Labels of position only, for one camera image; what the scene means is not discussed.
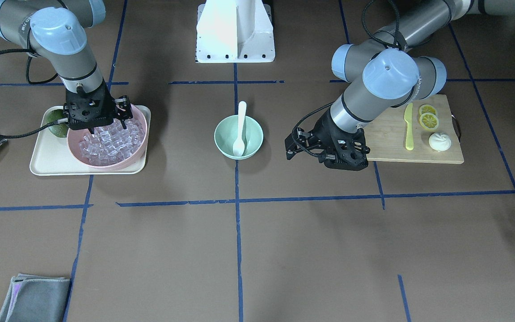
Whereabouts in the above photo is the green lime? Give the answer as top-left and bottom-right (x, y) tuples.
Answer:
(44, 109), (69, 138)

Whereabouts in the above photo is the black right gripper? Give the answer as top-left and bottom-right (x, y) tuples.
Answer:
(63, 82), (134, 135)

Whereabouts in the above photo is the yellow plastic knife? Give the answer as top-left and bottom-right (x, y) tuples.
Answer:
(403, 103), (414, 151)

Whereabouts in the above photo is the lemon slice near bun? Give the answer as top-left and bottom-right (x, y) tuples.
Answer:
(419, 112), (440, 131)

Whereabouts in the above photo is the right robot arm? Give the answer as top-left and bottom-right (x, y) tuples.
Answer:
(0, 0), (133, 131)

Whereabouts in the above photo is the mint green bowl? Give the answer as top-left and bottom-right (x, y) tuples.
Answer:
(213, 115), (264, 160)

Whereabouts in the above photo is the beige tray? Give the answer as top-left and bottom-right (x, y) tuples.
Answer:
(30, 105), (151, 176)

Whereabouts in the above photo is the wooden cutting board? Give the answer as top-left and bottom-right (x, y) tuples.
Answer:
(364, 94), (464, 164)

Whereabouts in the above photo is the grey folded cloth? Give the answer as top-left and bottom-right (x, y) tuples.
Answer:
(0, 273), (70, 322)

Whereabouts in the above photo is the white steamed bun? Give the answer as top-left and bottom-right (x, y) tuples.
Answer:
(428, 132), (452, 152)

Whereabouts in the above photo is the pile of ice cubes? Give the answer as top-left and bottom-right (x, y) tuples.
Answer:
(75, 119), (147, 167)

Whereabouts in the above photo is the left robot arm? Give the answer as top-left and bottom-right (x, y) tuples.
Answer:
(284, 0), (515, 171)

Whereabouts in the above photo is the white plastic spoon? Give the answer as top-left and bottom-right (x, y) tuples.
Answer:
(232, 101), (247, 157)

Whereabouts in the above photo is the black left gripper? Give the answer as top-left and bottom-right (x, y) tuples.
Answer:
(285, 110), (370, 171)

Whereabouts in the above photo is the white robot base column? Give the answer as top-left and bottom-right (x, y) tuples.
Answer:
(195, 0), (276, 64)

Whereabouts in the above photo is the lemon slice far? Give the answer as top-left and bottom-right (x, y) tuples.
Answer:
(419, 104), (437, 115)

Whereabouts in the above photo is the pink bowl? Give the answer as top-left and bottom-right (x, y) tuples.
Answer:
(64, 105), (151, 174)

